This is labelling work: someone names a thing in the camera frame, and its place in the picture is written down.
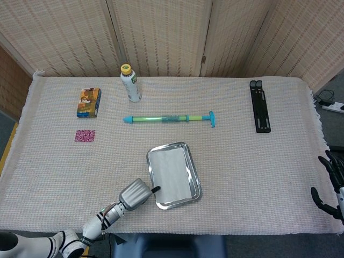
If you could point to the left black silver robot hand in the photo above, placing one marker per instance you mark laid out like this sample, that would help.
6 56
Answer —
133 194

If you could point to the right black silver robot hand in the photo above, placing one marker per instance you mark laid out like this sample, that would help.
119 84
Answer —
337 169

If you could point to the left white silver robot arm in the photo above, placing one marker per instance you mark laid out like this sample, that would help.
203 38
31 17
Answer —
94 223

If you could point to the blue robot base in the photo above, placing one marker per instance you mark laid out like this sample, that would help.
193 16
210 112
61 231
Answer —
166 246

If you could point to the shiny metal tray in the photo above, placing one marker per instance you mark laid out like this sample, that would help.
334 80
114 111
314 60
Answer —
196 192

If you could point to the white power strip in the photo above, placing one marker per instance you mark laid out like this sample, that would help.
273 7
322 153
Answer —
334 108

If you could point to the pink patterned card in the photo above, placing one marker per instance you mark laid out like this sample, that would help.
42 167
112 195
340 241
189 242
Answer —
85 136

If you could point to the green blue toy water pump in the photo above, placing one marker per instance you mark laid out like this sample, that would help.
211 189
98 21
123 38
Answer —
150 118

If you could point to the black folding stand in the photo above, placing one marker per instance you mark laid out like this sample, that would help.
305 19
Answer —
260 107

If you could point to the beige woven tablecloth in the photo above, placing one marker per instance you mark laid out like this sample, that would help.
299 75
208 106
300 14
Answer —
236 166

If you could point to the orange blue carton box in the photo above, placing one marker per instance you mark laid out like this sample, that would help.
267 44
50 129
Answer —
87 103

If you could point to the white bottle yellow cap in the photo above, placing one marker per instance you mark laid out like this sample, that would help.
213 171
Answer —
131 86

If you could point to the beige woven screen panel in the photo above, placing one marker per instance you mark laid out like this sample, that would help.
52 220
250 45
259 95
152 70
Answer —
231 35
161 35
309 40
59 35

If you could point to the brass screen hinge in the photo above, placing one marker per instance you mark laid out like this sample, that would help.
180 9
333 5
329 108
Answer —
203 59

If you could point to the brown woven screen panel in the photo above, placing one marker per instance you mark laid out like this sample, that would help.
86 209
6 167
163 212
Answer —
10 86

